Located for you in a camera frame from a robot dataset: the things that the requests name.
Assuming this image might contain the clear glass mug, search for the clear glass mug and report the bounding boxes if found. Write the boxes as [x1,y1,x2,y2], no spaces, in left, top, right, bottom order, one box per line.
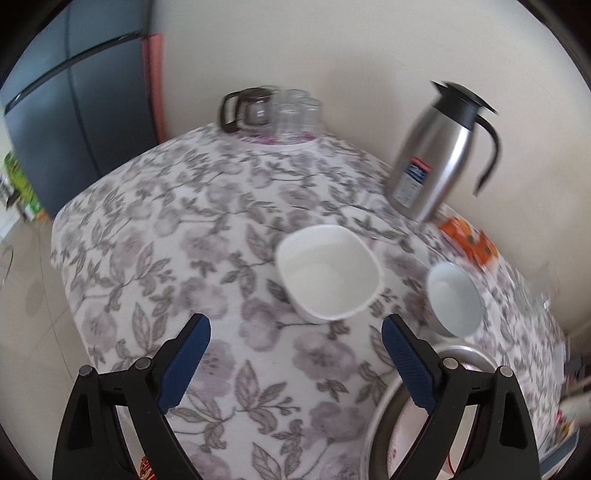
[519,263,561,317]

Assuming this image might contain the dark blue refrigerator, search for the dark blue refrigerator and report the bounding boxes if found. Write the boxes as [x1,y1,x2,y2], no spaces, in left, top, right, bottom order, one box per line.
[0,0,160,217]

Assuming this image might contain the clear drinking glass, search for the clear drinking glass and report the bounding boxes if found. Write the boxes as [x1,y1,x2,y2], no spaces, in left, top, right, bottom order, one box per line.
[272,92,302,138]
[295,90,324,138]

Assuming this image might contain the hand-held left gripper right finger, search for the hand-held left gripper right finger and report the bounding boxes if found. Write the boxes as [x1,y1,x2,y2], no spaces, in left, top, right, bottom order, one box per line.
[381,314,541,480]

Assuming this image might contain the floral tablecloth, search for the floral tablecloth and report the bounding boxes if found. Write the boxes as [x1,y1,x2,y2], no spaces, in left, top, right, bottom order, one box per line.
[50,124,571,480]

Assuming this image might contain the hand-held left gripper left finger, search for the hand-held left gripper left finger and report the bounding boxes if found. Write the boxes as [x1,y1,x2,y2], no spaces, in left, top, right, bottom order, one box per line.
[52,313,212,480]

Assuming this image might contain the glass coffee pot black handle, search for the glass coffee pot black handle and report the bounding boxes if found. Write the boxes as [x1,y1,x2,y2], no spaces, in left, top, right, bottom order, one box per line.
[219,87,278,134]

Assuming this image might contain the round bowl with red print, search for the round bowl with red print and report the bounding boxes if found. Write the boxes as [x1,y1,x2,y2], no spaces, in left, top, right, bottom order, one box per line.
[425,262,482,337]

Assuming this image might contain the green carton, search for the green carton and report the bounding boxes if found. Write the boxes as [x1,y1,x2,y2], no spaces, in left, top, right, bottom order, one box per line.
[4,152,47,221]

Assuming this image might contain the white square bowl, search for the white square bowl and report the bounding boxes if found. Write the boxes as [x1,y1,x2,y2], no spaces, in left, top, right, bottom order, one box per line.
[276,225,385,325]

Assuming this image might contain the stainless steel thermos jug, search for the stainless steel thermos jug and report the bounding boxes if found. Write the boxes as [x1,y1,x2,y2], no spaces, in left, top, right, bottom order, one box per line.
[385,80,502,223]

